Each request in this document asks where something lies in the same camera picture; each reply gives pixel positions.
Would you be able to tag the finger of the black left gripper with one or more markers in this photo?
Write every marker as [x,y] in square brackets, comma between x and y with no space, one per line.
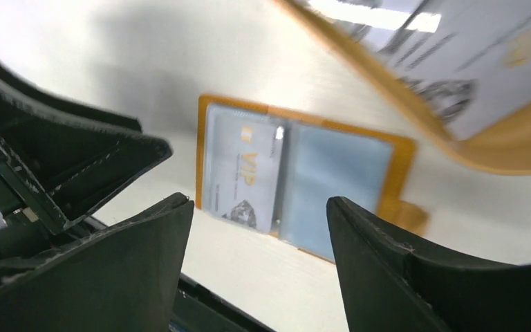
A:
[63,160]

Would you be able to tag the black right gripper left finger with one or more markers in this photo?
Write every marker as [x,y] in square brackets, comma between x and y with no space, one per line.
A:
[43,293]

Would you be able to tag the tan oval tray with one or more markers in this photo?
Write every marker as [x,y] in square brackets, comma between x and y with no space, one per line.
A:
[503,149]

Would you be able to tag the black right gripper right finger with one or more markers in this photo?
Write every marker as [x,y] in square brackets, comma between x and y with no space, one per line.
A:
[394,280]

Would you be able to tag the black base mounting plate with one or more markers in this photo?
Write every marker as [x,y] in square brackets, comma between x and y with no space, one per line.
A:
[210,307]

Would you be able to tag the orange leather card holder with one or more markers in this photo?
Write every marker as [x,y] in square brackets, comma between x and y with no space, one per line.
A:
[322,158]

